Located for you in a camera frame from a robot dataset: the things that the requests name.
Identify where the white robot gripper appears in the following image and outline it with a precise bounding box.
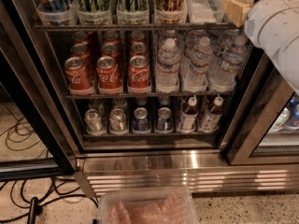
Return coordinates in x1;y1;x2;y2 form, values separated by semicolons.
221;0;299;92

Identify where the white empty shelf tray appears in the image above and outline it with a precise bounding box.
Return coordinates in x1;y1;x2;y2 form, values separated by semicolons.
185;0;224;23

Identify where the orange gold can middle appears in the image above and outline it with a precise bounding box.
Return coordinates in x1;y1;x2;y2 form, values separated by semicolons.
155;0;185;23

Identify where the green can right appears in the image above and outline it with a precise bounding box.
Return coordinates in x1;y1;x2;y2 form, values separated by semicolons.
117;0;150;24

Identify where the green can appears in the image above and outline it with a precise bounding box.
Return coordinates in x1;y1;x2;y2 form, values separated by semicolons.
117;0;150;24
77;0;111;24

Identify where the fridge glass door right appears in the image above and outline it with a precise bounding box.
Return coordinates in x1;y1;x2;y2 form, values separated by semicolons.
219;48;299;165

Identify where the fridge glass door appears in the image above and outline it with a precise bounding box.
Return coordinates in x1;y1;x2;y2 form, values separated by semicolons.
0;0;78;181
219;48;299;165

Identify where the red cola can middle right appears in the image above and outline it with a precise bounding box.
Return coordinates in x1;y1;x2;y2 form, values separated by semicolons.
130;42;149;57

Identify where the red cola can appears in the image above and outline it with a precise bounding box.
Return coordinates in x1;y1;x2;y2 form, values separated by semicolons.
101;43;121;63
96;56;121;94
69;43;95;79
64;57;93;95
130;42;149;57
128;56;150;93

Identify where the red cola can front right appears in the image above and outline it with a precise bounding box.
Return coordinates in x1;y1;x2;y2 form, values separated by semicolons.
128;56;150;93

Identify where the blue can front right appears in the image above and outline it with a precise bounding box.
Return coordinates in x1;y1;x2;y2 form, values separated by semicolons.
155;107;174;133

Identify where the red cola can middle centre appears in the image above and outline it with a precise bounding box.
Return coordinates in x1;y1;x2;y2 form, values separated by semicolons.
101;43;121;63

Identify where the green can left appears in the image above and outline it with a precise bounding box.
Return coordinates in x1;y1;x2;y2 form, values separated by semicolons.
77;0;111;24

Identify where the red cola can front middle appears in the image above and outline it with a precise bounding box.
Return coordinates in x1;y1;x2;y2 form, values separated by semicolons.
96;56;121;94

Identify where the blue can front left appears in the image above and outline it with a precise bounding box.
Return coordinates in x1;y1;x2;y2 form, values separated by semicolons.
133;107;150;133

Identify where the steel fridge base grille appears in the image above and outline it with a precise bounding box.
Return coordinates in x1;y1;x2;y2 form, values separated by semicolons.
74;150;299;197

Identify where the silver can front right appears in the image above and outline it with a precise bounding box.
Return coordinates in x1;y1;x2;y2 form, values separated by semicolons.
109;108;128;135

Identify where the silver can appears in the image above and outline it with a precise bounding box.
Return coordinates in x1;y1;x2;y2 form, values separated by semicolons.
84;109;105;136
109;108;128;135

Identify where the red cola can middle left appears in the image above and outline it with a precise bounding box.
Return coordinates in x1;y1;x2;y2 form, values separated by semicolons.
69;43;95;79

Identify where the red cola can front left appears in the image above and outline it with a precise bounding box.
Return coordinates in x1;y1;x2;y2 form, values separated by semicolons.
64;57;93;95

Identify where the blue red can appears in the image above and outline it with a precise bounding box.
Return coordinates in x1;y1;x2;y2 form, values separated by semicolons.
37;0;76;26

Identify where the silver can front left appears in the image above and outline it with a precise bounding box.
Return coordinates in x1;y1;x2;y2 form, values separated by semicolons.
84;109;105;136

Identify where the fridge glass door left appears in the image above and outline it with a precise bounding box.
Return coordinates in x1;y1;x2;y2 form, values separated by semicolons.
0;0;78;181

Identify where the water bottle front right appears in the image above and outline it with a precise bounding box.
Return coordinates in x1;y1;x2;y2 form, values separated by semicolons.
209;35;247;91

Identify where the water bottle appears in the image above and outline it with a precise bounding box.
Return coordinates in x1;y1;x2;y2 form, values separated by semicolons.
209;35;247;91
183;36;212;92
155;38;180;93

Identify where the water bottle front middle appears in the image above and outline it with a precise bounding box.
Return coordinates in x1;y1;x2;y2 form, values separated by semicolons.
183;36;212;92

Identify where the water bottle front left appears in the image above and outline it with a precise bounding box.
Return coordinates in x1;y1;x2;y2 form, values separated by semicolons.
155;38;180;93

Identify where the tea bottle right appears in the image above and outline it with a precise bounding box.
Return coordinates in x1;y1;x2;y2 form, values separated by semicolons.
199;96;223;133

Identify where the tea bottle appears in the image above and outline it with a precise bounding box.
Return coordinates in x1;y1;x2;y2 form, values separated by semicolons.
199;96;223;133
178;96;198;133

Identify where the tea bottle left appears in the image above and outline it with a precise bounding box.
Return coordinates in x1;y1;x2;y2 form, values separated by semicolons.
178;96;198;133

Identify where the clear plastic bin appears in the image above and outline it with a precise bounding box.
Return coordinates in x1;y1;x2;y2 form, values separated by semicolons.
97;187;199;224

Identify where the black floor cable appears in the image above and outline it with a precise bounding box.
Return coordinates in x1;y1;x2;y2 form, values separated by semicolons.
0;103;100;224

